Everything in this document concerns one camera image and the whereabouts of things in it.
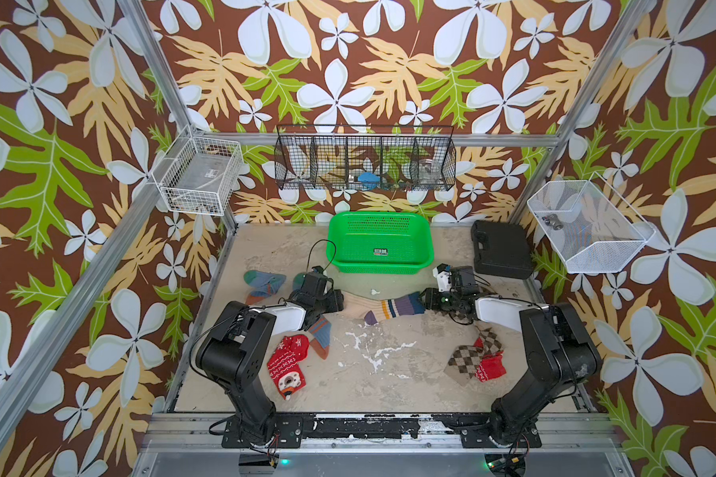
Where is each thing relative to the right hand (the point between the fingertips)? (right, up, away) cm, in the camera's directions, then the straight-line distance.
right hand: (420, 296), depth 97 cm
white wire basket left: (-67, +37, -12) cm, 78 cm away
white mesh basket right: (+45, +21, -15) cm, 52 cm away
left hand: (-28, +1, +1) cm, 28 cm away
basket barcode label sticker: (-12, +15, +15) cm, 24 cm away
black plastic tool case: (+32, +16, +11) cm, 38 cm away
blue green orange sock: (-54, +4, +4) cm, 54 cm away
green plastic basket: (-12, +19, +18) cm, 29 cm away
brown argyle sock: (+10, -16, -13) cm, 23 cm away
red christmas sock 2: (-42, -18, -13) cm, 47 cm away
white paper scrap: (-15, +1, +5) cm, 16 cm away
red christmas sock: (+18, -18, -13) cm, 28 cm away
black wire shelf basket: (-18, +47, +2) cm, 50 cm away
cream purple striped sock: (-21, -3, -1) cm, 21 cm away
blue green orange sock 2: (-33, -10, -6) cm, 35 cm away
